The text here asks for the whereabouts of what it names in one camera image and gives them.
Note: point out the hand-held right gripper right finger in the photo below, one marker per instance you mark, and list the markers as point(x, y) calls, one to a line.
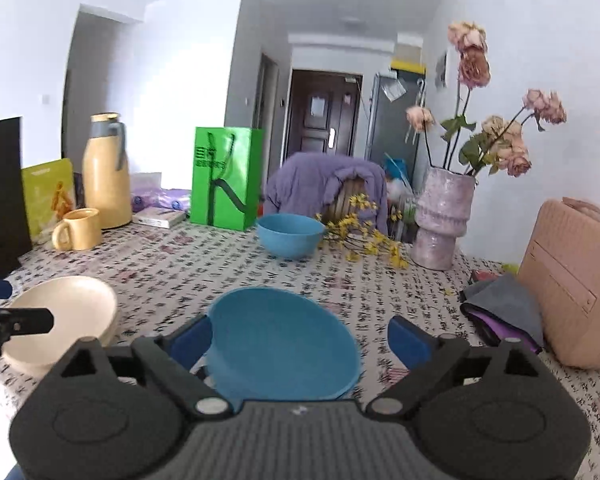
point(409, 342)

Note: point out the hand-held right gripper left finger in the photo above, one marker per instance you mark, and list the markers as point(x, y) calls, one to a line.
point(190, 341)

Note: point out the cream bowl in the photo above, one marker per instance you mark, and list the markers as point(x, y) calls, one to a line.
point(65, 300)

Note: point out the shallow blue bowl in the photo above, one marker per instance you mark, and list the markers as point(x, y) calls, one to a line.
point(280, 340)

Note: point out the calligraphy printed tablecloth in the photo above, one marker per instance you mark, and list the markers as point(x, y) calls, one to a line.
point(170, 270)

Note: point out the purple cloth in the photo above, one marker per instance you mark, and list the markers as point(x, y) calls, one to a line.
point(495, 327)

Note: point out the black paper bag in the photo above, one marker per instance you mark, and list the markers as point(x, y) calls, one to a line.
point(0, 195)

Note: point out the red and black box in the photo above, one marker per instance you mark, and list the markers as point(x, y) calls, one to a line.
point(485, 276)

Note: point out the yellow flower branch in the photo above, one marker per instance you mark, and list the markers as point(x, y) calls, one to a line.
point(375, 245)

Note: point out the yellow mug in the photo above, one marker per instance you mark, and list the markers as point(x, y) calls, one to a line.
point(82, 232)

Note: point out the yellow-green snack box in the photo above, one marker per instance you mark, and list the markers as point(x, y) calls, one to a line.
point(45, 195)

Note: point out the grey cloth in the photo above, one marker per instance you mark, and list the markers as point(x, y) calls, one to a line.
point(510, 300)

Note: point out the pink textured vase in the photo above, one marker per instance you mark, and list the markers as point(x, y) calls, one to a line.
point(440, 220)

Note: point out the lime green wrapper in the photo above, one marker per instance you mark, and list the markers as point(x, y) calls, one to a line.
point(511, 267)

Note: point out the white flat box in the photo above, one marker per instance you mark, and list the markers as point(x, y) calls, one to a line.
point(155, 216)

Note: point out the deep blue bowl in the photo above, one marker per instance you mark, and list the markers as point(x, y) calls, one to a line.
point(290, 237)

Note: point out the purple plastic packets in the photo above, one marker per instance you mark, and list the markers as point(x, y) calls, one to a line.
point(172, 197)

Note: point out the yellow thermos jug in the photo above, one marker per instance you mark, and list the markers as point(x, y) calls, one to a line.
point(105, 180)

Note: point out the wooden chair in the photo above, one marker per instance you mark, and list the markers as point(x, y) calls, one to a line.
point(347, 192)

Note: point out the green paper bag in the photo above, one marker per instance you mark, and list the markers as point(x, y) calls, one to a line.
point(240, 180)

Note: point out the blue plastic bag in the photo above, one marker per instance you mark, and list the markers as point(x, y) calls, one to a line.
point(395, 166)

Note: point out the purple jacket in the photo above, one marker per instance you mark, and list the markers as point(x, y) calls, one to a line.
point(300, 180)

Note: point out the grey refrigerator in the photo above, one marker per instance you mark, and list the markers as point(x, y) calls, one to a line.
point(380, 125)

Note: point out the dark brown door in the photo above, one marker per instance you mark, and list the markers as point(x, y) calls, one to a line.
point(320, 135)

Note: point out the yellow box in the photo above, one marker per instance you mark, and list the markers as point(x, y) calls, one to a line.
point(407, 66)

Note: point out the dried pink roses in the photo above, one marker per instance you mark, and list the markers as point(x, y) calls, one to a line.
point(472, 67)

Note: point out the wall picture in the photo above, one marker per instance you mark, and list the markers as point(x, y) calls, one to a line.
point(442, 72)

